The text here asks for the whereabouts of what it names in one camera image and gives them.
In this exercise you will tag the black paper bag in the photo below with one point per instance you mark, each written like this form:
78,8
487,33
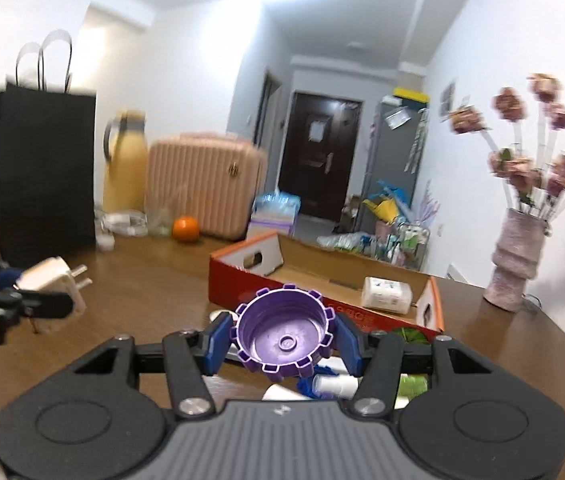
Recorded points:
37,170

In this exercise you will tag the small white bottle cap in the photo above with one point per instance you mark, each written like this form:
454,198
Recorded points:
105,242

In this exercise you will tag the dried pink rose bouquet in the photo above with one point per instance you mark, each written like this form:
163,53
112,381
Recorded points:
537,170

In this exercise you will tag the white power plug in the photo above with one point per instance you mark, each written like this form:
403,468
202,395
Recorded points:
57,275

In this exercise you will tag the pink textured vase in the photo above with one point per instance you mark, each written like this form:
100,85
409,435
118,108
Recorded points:
515,260

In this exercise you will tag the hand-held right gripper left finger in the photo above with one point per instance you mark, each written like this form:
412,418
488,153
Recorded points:
216,345

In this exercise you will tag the red cardboard box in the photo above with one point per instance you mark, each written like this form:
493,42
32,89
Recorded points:
242,285

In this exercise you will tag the white purple box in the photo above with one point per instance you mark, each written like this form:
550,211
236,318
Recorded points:
270,224

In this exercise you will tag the pink ribbed suitcase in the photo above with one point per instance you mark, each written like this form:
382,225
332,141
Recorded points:
202,185

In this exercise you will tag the clear plastic pouch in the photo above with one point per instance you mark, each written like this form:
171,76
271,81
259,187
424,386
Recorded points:
396,117

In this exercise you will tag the orange fruit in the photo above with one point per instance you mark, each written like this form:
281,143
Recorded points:
185,229

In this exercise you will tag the clear plastic bag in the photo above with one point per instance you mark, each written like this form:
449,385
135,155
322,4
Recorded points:
347,242

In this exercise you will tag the yellow box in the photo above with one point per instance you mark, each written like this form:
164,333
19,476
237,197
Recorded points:
410,94

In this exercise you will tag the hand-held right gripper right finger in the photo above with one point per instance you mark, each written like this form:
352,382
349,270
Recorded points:
350,347

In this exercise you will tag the clear glass cup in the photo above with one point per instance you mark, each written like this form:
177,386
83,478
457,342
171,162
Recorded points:
158,220

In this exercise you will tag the white label bottle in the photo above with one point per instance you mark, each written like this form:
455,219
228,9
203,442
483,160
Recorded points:
386,294

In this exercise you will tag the yellow watering can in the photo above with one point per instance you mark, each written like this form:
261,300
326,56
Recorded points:
385,208

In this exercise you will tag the purple dried grass bunch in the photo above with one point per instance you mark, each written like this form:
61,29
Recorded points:
430,200

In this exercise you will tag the grey refrigerator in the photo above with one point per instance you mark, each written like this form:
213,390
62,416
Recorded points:
392,160

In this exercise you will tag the purple ridged bottle cap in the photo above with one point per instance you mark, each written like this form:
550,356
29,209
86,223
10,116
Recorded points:
282,332

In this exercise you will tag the dark brown door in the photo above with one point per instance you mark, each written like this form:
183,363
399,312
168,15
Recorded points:
317,155

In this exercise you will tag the yellow thermos jug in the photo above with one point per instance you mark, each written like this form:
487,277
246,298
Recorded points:
122,170

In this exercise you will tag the blue plastic bag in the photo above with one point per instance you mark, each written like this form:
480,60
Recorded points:
392,192

